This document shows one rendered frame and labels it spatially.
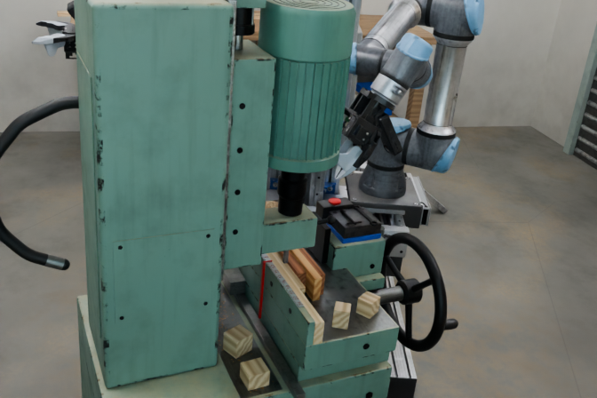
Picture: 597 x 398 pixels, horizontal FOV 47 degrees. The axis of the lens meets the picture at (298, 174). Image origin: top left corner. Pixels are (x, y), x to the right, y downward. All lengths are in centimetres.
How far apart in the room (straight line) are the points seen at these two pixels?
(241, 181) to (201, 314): 27
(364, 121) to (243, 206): 37
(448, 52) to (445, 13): 11
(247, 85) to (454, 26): 89
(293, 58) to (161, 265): 44
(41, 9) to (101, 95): 353
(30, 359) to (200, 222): 164
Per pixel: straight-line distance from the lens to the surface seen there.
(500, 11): 539
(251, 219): 131
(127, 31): 108
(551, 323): 327
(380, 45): 171
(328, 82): 125
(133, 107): 111
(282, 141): 127
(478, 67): 542
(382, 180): 212
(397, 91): 153
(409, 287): 168
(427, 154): 205
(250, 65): 119
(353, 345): 139
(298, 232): 141
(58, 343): 283
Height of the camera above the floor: 172
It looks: 24 degrees down
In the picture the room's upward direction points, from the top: 5 degrees clockwise
